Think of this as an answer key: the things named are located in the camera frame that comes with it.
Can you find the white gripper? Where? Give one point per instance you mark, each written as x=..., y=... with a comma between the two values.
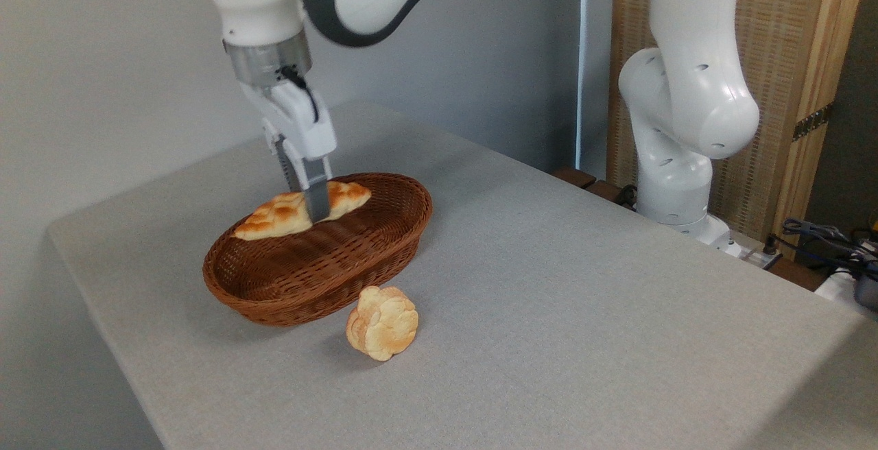
x=302, y=124

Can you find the long braided bread loaf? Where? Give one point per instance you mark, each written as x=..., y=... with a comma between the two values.
x=278, y=213

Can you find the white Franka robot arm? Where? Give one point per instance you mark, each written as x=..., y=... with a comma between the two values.
x=689, y=93

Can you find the round flower-shaped bread roll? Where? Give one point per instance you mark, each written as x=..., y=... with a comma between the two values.
x=384, y=323

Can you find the brown wicker basket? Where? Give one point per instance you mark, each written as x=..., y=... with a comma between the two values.
x=322, y=265

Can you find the dark brown wooden bench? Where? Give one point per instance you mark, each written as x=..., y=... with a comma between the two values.
x=579, y=177

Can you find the brass screen hinge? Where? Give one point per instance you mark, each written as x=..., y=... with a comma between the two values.
x=813, y=122

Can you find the white vertical wall strip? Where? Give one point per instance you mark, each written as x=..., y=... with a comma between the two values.
x=583, y=59

